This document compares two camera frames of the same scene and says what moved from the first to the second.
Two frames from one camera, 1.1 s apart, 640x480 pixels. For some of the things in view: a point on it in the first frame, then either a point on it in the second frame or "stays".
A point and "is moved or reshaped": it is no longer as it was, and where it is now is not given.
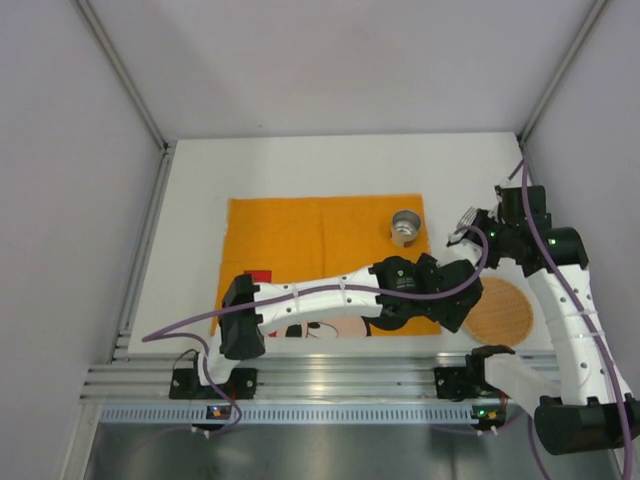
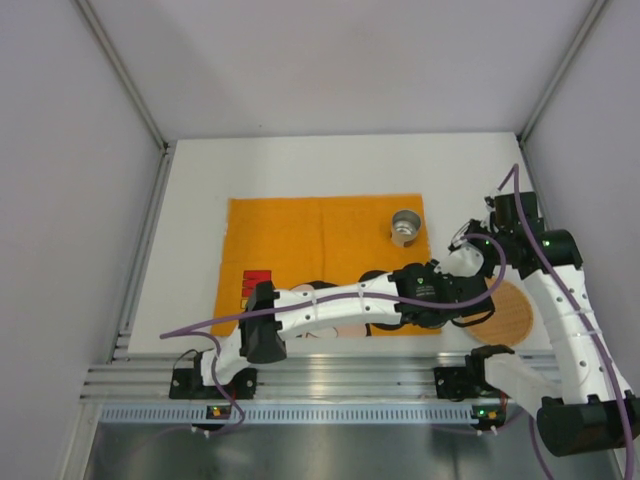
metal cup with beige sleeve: [405, 225] stays
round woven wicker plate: [502, 315] stays
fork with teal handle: [467, 219] is moved or reshaped
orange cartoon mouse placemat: [287, 239] stays
